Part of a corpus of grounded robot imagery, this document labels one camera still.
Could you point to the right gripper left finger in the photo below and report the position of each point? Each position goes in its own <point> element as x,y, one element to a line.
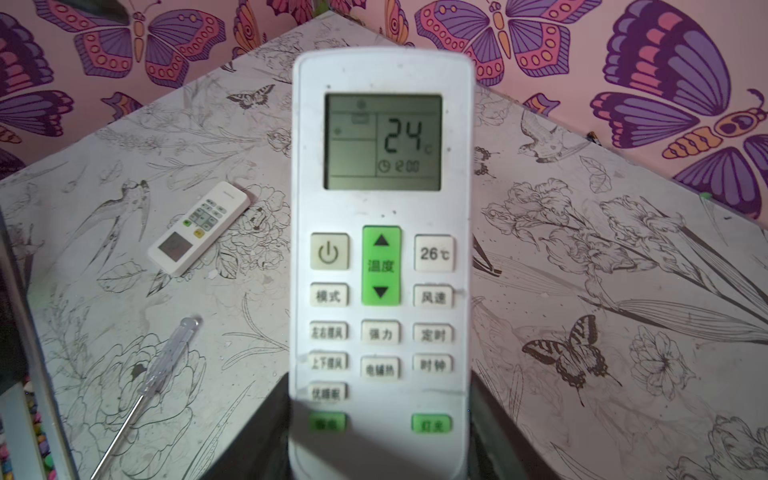
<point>260,450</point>

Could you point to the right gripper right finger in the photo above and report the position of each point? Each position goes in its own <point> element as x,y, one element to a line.
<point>498,448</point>

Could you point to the clear handle screwdriver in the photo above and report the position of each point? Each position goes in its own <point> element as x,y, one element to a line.
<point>157,374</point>

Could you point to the white AC remote control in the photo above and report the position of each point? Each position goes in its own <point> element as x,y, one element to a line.
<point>381,257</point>

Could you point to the small white remote control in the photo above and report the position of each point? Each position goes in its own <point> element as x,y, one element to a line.
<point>188,239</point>

